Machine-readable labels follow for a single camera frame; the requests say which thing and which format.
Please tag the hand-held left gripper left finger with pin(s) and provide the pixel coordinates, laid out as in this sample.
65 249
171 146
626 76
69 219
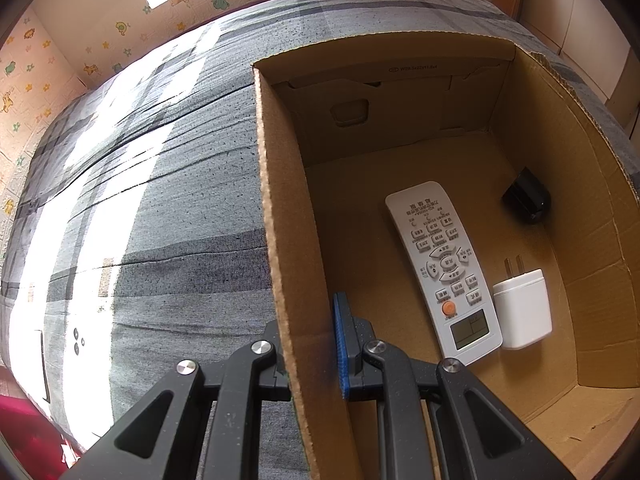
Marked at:
270 360

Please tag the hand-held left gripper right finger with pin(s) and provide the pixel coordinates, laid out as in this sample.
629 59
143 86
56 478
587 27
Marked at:
342 350

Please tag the white remote control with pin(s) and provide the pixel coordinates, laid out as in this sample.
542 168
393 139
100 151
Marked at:
440 260

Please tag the large white charger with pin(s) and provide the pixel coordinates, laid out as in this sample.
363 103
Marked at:
522 310

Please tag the cardboard box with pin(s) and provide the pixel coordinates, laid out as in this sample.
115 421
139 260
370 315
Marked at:
380 160

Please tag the small black glossy device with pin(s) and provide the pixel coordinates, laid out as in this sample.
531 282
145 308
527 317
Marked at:
527 197

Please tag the grey plaid bedsheet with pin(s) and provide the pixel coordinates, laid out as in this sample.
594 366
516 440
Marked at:
175 185

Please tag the red mattress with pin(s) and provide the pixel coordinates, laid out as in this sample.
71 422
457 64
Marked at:
25 435

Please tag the white wardrobe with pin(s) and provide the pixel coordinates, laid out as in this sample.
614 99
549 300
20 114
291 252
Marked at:
585 25

